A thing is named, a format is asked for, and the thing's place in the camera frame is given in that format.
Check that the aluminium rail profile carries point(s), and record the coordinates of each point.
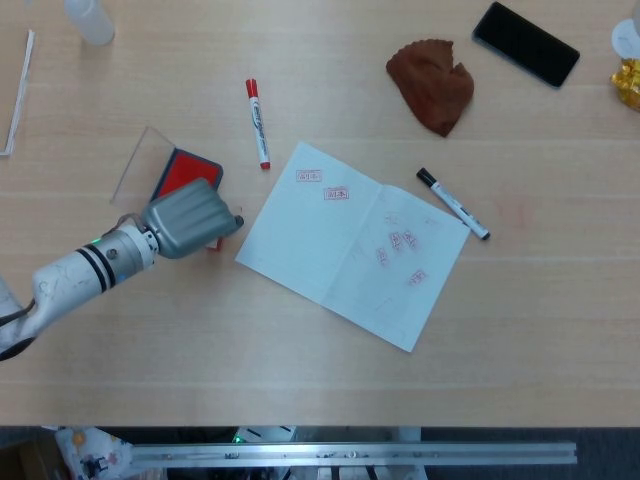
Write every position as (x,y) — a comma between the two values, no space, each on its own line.
(350,455)

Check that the white round coaster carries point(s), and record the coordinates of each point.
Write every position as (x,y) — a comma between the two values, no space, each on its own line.
(624,40)

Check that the black whiteboard marker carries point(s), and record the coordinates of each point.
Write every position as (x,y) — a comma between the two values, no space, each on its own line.
(452,202)

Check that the red ink pad clear lid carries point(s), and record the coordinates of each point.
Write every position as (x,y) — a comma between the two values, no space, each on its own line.
(187,167)

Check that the colourful printed sheet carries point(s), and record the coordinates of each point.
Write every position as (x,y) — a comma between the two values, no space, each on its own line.
(95,450)

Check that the small red white stamp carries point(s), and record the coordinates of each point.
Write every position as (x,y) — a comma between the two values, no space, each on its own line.
(216,247)

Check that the red whiteboard marker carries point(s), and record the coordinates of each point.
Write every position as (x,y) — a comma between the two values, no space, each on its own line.
(257,125)

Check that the open white lined notebook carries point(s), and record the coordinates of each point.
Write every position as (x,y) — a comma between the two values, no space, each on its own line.
(320,240)

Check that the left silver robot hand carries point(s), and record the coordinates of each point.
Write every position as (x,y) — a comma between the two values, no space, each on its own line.
(190,220)

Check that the gold snack package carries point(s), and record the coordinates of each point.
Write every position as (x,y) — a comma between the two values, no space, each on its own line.
(629,82)

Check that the black smartphone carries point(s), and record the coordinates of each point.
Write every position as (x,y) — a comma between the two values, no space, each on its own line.
(525,44)

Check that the brown crumpled cloth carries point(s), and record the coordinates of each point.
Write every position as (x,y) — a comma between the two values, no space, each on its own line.
(435,85)

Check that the translucent plastic squeeze bottle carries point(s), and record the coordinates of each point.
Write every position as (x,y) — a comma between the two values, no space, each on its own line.
(92,22)

